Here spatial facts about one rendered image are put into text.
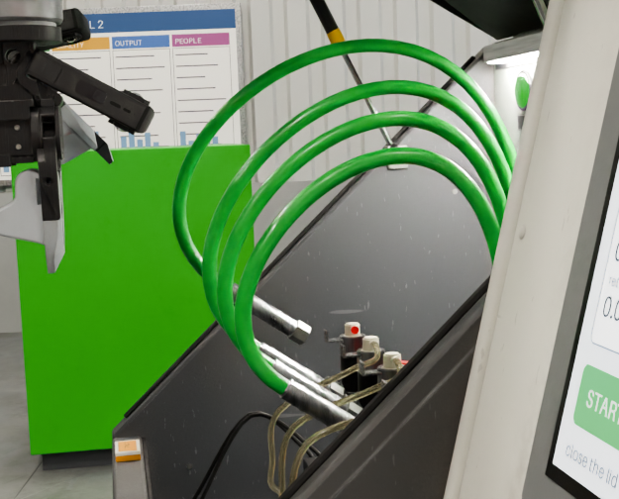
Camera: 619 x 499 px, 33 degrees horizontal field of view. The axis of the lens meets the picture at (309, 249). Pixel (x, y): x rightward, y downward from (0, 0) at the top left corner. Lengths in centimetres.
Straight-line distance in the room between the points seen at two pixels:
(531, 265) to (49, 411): 383
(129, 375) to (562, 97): 377
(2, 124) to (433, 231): 71
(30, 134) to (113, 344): 347
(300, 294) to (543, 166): 74
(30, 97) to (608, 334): 55
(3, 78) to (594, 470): 60
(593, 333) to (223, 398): 89
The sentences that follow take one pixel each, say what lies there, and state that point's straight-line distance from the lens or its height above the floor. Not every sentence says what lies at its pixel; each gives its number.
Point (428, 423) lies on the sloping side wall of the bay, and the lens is 78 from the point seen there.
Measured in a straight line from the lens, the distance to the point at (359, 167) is 85.
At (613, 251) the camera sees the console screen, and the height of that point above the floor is 127.
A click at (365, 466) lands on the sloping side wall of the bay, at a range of 78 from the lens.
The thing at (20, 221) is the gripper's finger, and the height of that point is 127.
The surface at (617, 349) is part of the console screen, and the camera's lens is 58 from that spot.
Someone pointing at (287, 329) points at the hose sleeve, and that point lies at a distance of 109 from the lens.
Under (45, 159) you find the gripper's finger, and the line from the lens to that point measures 91.
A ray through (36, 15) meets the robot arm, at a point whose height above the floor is 144.
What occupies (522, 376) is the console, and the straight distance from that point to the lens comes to 69.
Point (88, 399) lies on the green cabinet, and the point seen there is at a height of 29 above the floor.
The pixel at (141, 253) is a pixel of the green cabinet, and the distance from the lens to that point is 431.
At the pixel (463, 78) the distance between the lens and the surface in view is 113.
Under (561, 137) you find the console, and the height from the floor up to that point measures 133.
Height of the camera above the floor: 134
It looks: 6 degrees down
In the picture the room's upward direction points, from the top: 2 degrees counter-clockwise
